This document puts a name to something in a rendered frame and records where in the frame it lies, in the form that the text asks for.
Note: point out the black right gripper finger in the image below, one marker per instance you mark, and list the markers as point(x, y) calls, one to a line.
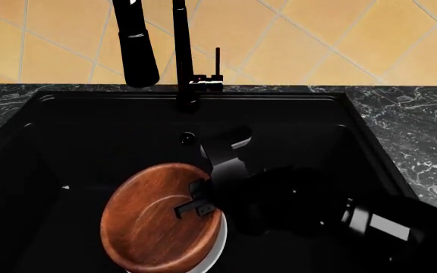
point(193, 207)
point(197, 189)

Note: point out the brown wooden bowl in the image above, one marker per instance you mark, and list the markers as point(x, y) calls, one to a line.
point(150, 221)

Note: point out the round sink overflow hole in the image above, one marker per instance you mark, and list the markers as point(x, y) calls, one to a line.
point(187, 138)

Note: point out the black kitchen sink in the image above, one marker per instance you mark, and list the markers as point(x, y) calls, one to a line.
point(70, 148)

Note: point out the black pull-down faucet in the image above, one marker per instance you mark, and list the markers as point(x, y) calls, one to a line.
point(139, 57)

